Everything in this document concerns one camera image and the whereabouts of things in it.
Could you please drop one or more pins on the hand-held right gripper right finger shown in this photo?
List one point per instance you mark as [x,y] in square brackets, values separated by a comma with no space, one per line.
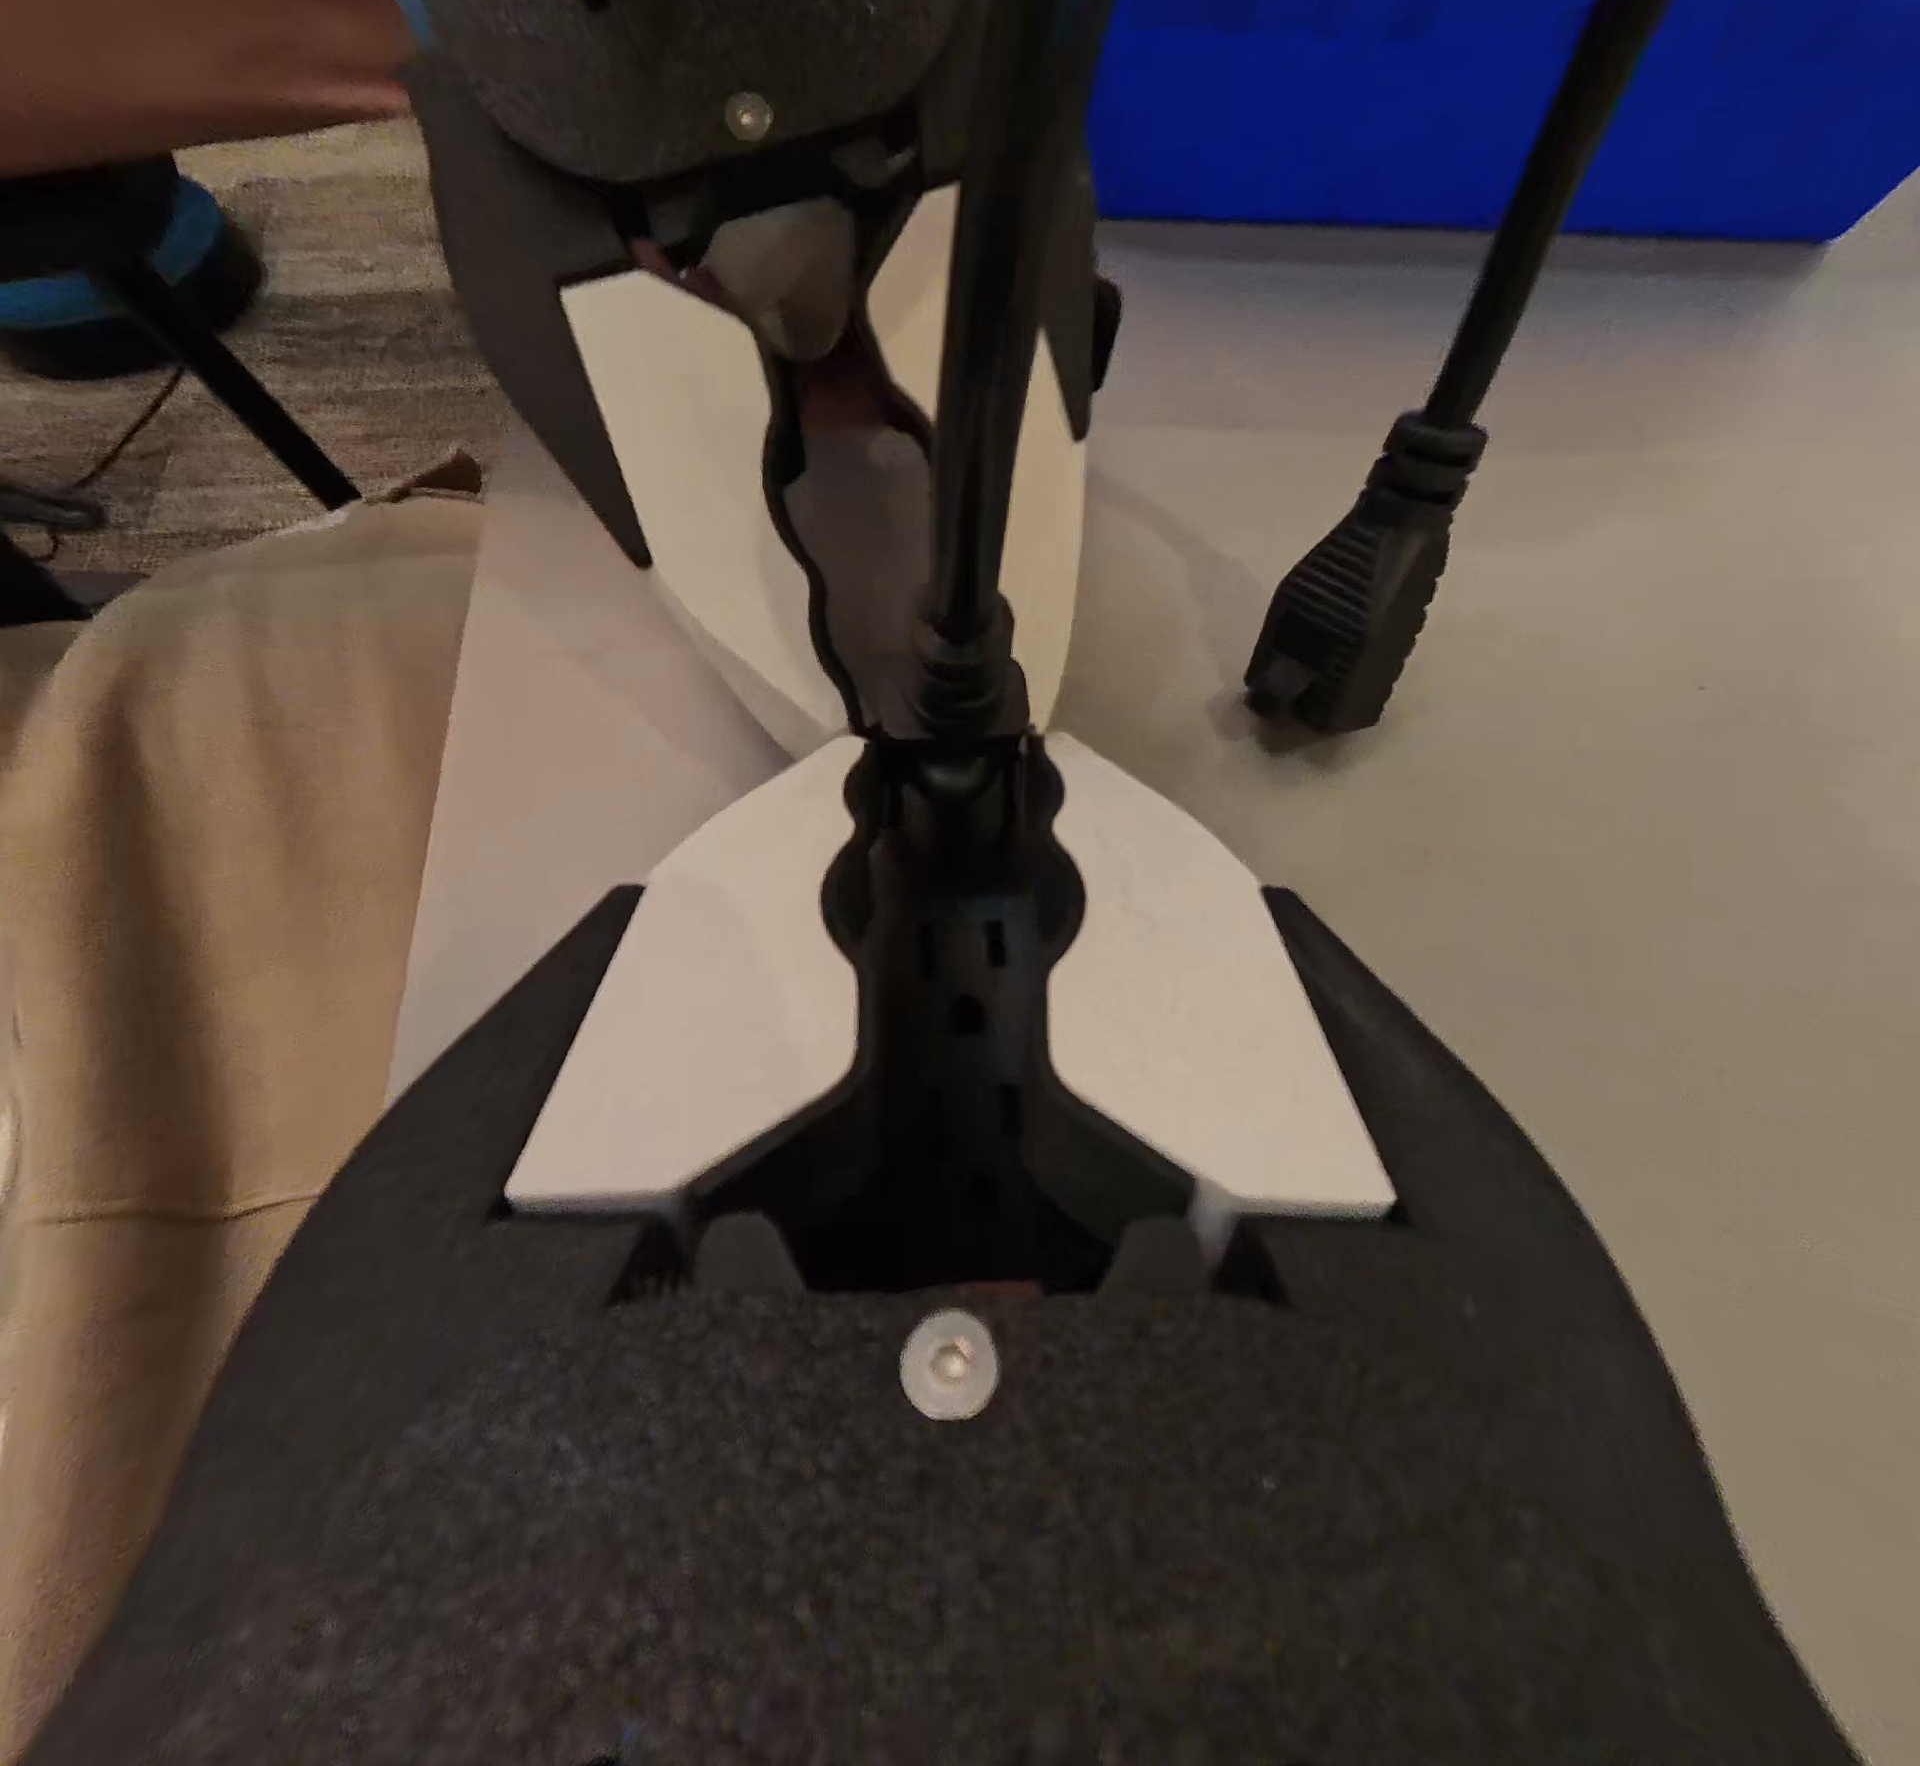
[1214,1017]

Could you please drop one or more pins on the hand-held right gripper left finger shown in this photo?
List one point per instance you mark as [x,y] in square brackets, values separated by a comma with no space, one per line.
[690,1001]

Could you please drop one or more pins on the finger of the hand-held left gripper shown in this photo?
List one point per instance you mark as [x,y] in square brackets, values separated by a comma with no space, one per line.
[1059,553]
[676,447]

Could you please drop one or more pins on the black power strip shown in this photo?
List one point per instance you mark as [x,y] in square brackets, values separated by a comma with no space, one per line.
[961,1017]

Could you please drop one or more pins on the person's beige pants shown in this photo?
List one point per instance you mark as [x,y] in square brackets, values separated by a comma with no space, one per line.
[196,895]

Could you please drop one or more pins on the blue round stool base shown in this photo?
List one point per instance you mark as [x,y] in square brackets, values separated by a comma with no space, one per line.
[188,245]

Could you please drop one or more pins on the blue plastic bin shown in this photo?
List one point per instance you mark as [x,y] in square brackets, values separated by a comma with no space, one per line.
[1351,28]

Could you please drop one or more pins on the black metal frame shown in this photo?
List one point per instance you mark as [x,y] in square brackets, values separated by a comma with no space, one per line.
[255,402]

